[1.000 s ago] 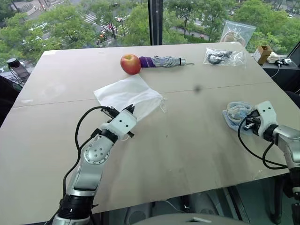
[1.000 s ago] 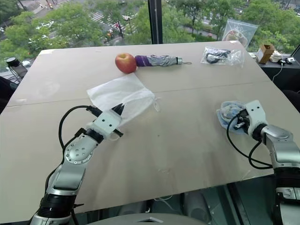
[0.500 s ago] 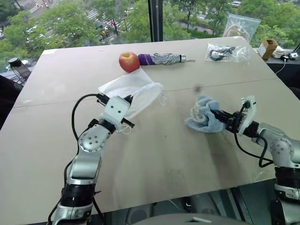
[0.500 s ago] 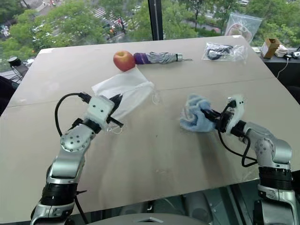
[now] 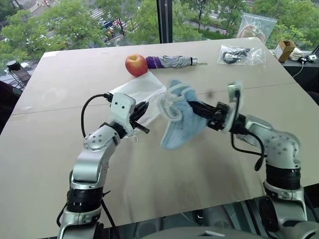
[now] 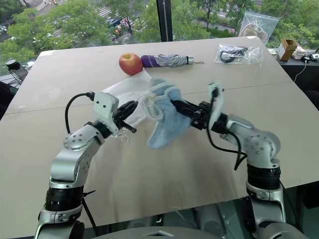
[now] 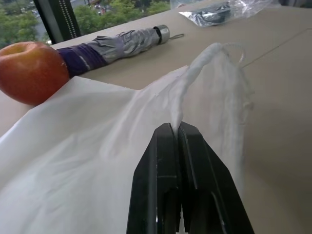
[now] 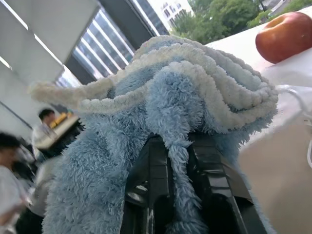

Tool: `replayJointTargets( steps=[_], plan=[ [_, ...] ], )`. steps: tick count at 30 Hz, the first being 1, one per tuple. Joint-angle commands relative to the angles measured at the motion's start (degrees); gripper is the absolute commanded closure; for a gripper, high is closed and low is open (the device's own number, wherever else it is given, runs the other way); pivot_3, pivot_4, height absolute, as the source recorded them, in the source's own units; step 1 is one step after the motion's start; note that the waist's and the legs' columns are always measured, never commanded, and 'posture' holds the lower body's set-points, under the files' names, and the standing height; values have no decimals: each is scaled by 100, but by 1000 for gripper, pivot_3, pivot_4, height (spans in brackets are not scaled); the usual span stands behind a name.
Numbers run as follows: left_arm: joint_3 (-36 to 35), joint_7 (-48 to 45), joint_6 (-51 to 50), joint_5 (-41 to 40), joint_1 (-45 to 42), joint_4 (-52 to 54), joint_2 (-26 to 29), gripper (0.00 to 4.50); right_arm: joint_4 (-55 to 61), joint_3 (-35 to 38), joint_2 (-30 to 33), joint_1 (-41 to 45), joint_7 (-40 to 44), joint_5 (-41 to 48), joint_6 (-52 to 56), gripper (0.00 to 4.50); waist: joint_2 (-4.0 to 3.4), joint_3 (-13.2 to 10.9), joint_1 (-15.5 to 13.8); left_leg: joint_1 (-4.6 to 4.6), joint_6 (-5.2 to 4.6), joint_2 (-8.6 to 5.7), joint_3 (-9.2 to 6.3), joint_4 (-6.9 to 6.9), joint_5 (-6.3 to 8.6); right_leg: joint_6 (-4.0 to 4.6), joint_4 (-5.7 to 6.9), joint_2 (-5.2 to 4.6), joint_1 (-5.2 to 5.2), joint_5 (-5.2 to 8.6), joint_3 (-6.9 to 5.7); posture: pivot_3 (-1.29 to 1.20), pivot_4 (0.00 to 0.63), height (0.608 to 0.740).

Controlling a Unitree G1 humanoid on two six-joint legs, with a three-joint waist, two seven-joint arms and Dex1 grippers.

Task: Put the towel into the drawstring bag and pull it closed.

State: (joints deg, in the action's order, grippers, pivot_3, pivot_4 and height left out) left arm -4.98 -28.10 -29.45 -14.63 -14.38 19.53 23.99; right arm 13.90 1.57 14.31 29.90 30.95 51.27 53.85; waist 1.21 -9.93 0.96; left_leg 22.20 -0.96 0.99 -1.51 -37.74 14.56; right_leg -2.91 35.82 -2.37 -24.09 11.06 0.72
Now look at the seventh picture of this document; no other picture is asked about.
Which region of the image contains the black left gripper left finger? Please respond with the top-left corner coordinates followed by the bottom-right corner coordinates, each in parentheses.
top-left (126, 122), bottom-right (183, 234)

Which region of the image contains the clear plastic bag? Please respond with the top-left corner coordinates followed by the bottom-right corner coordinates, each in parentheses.
top-left (170, 0), bottom-right (274, 27)

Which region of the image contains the red apple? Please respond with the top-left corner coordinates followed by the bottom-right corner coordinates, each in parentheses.
top-left (0, 41), bottom-right (70, 106)

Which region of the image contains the folded grey purple umbrella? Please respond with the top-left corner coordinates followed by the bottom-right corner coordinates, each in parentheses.
top-left (56, 24), bottom-right (185, 78)

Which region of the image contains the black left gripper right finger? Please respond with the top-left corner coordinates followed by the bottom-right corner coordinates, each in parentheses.
top-left (178, 121), bottom-right (255, 234)

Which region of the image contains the black window frame post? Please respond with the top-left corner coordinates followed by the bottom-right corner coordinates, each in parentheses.
top-left (33, 0), bottom-right (81, 46)

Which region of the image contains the white translucent drawstring bag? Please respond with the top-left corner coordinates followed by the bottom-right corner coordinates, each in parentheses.
top-left (0, 41), bottom-right (255, 234)

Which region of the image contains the black item in plastic bag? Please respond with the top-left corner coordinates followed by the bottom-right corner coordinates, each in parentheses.
top-left (192, 3), bottom-right (241, 25)

